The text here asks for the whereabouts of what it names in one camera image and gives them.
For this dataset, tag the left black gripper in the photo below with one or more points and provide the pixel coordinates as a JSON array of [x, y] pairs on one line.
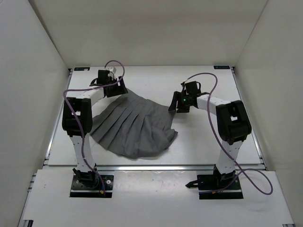
[[120, 90]]

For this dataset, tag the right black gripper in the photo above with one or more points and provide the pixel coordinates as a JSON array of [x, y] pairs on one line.
[[178, 96]]

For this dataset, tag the grey pleated skirt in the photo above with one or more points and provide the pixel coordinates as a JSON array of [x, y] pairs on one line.
[[134, 127]]

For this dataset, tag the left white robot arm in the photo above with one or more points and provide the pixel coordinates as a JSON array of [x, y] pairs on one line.
[[77, 121]]

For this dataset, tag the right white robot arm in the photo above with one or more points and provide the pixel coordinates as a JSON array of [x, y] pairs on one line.
[[233, 124]]

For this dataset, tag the left blue table label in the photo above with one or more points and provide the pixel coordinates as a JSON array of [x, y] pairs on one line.
[[81, 68]]

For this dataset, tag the blue table label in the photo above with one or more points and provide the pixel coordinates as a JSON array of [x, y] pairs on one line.
[[221, 67], [81, 68]]

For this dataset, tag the right blue table label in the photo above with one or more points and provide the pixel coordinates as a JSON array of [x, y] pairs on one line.
[[221, 67]]

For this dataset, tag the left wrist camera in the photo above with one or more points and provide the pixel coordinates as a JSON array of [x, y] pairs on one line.
[[111, 72]]

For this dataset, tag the aluminium table front rail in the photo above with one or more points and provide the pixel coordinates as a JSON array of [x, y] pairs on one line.
[[156, 168]]

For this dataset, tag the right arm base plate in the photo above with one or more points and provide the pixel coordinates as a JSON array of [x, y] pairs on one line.
[[210, 189]]

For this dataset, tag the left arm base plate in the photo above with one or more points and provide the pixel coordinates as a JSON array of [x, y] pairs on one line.
[[88, 185]]

